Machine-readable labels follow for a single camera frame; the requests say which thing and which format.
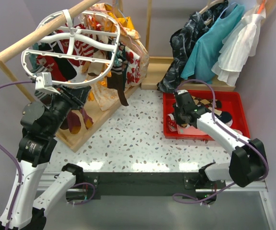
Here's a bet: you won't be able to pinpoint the navy blue sock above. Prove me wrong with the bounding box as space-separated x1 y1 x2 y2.
215 111 233 127

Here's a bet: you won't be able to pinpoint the purple striped sock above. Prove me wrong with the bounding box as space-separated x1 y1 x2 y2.
80 108 93 130

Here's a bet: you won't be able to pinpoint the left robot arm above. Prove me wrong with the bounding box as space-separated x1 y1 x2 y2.
0 86 91 230

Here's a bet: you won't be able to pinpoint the brown argyle sock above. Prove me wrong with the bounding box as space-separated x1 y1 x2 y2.
192 96 222 113

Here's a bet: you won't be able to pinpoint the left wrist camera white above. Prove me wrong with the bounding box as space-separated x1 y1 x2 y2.
35 72 60 94

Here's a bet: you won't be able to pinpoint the black sock white stripes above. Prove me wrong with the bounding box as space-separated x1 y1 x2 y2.
39 44 77 81

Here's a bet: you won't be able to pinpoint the wooden clothes rack right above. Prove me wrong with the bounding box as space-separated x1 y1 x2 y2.
140 0 276 92

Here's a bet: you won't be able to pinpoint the black mounting rail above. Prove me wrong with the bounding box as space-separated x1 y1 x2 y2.
66 171 225 202

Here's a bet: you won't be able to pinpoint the white pleated dress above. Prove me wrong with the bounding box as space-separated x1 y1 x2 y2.
212 5 266 87

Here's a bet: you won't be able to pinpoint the pink teal sock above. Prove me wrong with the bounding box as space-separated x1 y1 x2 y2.
177 126 207 137

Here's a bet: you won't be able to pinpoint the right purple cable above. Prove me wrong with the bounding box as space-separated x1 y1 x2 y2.
172 79 269 204

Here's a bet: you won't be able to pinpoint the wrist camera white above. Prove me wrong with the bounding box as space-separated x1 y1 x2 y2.
35 72 60 94
174 90 192 105

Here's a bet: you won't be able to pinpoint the floral cream garment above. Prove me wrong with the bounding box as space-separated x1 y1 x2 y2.
81 3 150 111

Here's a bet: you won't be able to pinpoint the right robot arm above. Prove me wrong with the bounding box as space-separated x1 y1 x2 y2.
173 90 269 188

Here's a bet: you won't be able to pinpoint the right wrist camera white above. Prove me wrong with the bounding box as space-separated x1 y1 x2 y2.
174 90 192 105

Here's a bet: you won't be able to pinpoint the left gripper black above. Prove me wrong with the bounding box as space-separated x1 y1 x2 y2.
47 82 92 135

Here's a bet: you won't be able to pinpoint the teal dress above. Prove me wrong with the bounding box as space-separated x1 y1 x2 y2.
181 3 245 83

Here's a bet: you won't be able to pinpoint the wooden clothes rack left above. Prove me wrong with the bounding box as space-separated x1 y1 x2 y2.
0 0 138 153

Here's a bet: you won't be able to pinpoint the brown striped hanging sock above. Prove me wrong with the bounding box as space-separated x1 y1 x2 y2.
107 66 129 106

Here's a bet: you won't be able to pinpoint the white round clip hanger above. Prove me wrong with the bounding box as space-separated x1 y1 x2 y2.
21 10 121 88

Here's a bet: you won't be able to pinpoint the red white striped sock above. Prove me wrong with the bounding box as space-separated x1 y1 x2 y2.
54 23 97 67

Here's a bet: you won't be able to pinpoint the wooden clothes rack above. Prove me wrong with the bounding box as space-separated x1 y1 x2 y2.
140 0 276 92
0 0 138 153

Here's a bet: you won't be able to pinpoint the dark patterned garment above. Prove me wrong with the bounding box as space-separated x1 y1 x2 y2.
157 0 229 93

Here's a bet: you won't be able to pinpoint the red plastic tray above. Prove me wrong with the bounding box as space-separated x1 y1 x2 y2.
163 91 250 141

